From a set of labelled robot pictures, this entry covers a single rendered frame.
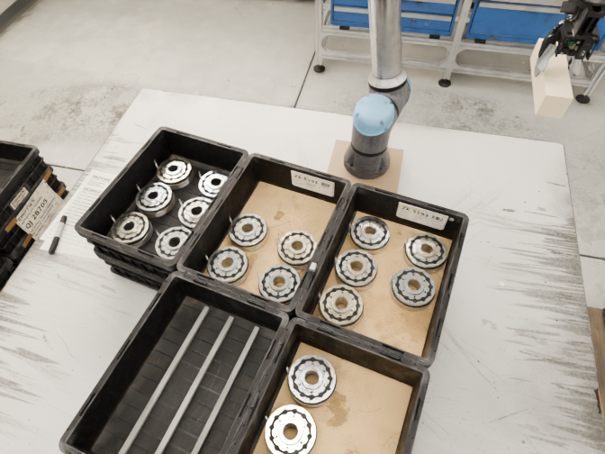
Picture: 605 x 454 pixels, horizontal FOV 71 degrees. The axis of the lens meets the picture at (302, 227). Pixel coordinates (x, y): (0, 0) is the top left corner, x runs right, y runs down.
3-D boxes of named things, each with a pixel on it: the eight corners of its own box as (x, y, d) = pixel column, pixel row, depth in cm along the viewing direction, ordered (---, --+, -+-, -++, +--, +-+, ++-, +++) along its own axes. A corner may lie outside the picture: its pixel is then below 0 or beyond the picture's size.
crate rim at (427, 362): (353, 186, 113) (353, 180, 111) (467, 220, 106) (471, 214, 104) (293, 319, 93) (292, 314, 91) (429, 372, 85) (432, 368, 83)
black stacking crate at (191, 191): (172, 154, 136) (161, 126, 126) (256, 179, 128) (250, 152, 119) (93, 253, 115) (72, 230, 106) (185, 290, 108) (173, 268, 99)
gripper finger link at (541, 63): (526, 83, 107) (553, 52, 99) (524, 68, 110) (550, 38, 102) (537, 87, 107) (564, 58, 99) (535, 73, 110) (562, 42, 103)
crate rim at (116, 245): (163, 131, 128) (160, 124, 126) (252, 157, 120) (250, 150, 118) (75, 234, 107) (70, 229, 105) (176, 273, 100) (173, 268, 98)
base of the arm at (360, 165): (346, 143, 147) (347, 122, 139) (390, 148, 145) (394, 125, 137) (341, 177, 138) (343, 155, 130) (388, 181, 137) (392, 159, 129)
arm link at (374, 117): (344, 147, 132) (347, 112, 121) (360, 120, 139) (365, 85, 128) (381, 158, 129) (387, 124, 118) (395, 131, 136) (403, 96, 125)
